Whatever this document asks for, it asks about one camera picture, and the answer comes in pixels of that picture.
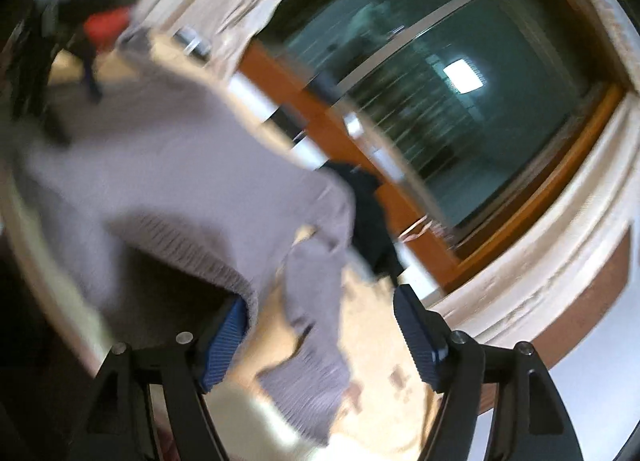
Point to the pink ribbon loop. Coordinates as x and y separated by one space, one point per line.
420 228

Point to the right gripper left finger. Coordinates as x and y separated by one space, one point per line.
119 422

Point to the black knit garment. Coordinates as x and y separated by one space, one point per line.
370 237

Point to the grey knit sweater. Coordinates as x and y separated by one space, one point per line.
161 199

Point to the red knit garment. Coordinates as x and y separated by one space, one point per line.
104 28

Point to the black box behind bed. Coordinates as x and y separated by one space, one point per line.
290 122

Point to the wooden window sill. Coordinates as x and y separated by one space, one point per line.
450 266

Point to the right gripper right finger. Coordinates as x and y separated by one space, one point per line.
529 420

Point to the yellow paw print blanket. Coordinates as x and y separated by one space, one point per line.
384 406

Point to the right cream curtain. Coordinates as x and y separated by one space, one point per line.
533 284

